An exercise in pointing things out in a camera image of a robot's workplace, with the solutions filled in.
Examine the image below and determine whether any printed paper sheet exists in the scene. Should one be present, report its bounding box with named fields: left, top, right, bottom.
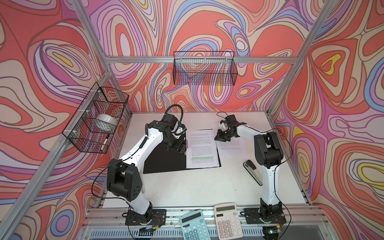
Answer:
left=216, top=138, right=248, bottom=159
left=186, top=129, right=220, bottom=169

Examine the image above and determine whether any black wire basket left wall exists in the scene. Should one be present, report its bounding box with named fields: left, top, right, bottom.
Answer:
left=62, top=83, right=129, bottom=154

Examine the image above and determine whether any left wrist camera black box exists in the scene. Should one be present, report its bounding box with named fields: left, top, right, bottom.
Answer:
left=162, top=104, right=187, bottom=139

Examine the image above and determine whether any black wire basket wall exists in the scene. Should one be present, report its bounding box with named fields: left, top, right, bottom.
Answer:
left=62, top=83, right=129, bottom=154
left=173, top=50, right=238, bottom=86

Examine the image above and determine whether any black wire basket back wall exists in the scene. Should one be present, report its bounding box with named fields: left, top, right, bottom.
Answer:
left=173, top=50, right=238, bottom=86

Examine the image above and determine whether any white tape roll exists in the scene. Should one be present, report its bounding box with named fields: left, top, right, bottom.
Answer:
left=96, top=114, right=118, bottom=126

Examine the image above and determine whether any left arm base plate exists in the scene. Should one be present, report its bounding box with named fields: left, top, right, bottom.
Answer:
left=122, top=209, right=167, bottom=228

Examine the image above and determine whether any beige black stapler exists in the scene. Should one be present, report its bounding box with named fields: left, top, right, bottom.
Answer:
left=243, top=160, right=263, bottom=186

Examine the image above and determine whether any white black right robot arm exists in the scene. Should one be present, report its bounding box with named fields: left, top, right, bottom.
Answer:
left=215, top=121, right=284, bottom=223

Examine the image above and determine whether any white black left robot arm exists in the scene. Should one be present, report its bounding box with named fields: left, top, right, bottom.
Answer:
left=107, top=120, right=187, bottom=225

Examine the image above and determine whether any pink white calculator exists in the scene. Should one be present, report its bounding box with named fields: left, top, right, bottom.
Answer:
left=214, top=203, right=244, bottom=240

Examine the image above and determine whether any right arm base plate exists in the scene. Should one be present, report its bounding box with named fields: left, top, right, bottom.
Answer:
left=240, top=208, right=287, bottom=225

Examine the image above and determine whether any blue folder with black inside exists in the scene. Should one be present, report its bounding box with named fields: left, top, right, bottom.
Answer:
left=143, top=144, right=221, bottom=174

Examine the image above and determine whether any black marker pen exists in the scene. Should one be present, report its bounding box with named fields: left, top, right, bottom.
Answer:
left=100, top=134, right=110, bottom=152

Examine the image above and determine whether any teal calculator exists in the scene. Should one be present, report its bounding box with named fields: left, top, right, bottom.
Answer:
left=180, top=210, right=211, bottom=240

